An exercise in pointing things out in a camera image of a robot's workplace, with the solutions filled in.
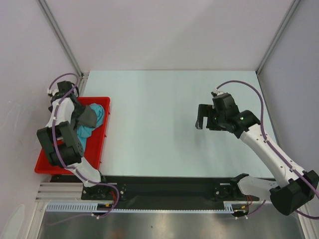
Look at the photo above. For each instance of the left aluminium corner post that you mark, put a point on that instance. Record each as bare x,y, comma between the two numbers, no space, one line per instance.
60,37

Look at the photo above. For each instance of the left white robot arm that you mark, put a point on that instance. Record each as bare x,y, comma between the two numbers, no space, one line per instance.
64,137

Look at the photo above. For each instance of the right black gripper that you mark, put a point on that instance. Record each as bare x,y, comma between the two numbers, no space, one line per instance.
207,110

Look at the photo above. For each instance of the grey slotted cable duct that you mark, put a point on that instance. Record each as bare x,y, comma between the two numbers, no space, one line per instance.
72,207

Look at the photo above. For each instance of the aluminium corner post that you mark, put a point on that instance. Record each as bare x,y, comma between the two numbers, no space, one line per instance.
278,35
60,37

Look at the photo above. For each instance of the aluminium frame rail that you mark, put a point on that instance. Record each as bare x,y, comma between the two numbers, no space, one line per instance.
60,192

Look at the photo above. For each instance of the red plastic bin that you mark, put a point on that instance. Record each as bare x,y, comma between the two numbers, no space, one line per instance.
94,144

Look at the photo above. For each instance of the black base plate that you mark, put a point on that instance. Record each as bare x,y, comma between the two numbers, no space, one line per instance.
165,193

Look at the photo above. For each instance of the right aluminium corner post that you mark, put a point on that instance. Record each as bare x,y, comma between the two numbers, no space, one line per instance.
278,35

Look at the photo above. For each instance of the dark grey t-shirt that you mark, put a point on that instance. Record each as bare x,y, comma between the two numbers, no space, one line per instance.
88,118

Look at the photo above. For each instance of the teal t-shirt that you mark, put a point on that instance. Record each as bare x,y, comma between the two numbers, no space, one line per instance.
83,133

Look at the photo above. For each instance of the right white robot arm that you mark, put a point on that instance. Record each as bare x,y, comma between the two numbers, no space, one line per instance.
293,186

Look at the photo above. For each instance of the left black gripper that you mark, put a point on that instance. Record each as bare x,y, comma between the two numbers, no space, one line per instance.
77,112

